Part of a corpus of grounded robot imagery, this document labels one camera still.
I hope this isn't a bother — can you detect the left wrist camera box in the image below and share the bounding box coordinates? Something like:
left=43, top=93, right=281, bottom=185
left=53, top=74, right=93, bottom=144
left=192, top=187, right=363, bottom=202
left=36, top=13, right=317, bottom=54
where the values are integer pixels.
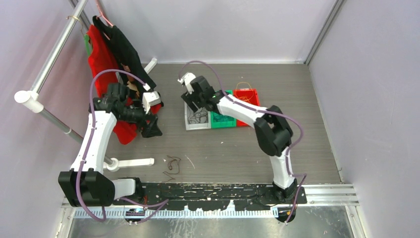
left=142, top=91, right=161, bottom=114

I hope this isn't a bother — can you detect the green hanger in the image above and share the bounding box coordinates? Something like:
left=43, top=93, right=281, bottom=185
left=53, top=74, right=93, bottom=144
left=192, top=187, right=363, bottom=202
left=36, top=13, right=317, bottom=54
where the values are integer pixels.
left=84, top=34, right=93, bottom=57

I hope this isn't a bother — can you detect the light blue cable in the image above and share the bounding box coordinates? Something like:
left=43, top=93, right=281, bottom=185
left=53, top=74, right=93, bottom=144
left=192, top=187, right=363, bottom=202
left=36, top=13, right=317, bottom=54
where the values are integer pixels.
left=214, top=113, right=234, bottom=124

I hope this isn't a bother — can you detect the white plastic bin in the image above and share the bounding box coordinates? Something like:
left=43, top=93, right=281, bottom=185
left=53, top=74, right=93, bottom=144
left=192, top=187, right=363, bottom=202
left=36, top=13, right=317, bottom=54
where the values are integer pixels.
left=184, top=103, right=211, bottom=131

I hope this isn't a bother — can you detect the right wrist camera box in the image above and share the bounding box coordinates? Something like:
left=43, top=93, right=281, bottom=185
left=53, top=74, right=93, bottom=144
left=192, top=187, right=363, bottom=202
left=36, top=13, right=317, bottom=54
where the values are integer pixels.
left=177, top=72, right=196, bottom=94

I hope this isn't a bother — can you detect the black shirt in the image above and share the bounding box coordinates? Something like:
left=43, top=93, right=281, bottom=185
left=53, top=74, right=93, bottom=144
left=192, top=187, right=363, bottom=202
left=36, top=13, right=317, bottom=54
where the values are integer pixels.
left=92, top=16, right=157, bottom=90

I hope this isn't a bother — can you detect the metal clothes rack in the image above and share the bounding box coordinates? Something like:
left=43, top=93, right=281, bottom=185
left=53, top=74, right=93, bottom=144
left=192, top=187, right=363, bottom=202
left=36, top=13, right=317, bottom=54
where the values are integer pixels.
left=14, top=0, right=158, bottom=172

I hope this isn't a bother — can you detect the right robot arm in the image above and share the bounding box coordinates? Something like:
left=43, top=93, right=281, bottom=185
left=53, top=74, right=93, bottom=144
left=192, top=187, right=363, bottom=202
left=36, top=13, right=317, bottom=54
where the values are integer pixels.
left=177, top=73, right=298, bottom=204

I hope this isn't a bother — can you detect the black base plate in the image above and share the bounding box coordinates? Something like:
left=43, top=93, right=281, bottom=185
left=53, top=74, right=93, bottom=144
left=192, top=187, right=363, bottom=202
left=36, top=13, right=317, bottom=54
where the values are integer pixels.
left=129, top=182, right=295, bottom=211

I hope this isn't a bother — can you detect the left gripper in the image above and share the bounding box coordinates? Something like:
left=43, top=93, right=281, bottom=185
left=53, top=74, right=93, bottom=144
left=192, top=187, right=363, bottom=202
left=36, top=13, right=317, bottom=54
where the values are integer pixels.
left=118, top=101, right=162, bottom=137

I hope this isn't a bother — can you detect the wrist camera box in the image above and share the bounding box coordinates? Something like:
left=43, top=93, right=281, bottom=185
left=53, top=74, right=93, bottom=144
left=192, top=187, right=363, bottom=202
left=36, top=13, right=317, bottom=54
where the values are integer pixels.
left=177, top=72, right=196, bottom=94
left=142, top=91, right=161, bottom=114

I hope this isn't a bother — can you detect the red shirt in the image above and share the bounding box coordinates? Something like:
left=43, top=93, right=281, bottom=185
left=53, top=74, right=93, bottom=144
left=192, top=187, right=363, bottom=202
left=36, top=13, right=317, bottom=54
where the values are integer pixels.
left=87, top=25, right=163, bottom=145

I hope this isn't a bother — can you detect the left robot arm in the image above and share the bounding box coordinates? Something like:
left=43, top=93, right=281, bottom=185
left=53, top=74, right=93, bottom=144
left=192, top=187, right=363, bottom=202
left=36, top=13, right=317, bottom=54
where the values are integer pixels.
left=58, top=83, right=162, bottom=207

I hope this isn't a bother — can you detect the red plastic bin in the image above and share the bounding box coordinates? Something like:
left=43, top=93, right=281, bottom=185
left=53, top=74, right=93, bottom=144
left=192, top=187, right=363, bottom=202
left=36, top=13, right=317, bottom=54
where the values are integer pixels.
left=233, top=88, right=260, bottom=106

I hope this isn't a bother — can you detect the green plastic bin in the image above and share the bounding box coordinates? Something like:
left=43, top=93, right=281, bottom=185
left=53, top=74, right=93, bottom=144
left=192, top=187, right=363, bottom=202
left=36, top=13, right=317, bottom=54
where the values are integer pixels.
left=210, top=90, right=237, bottom=129

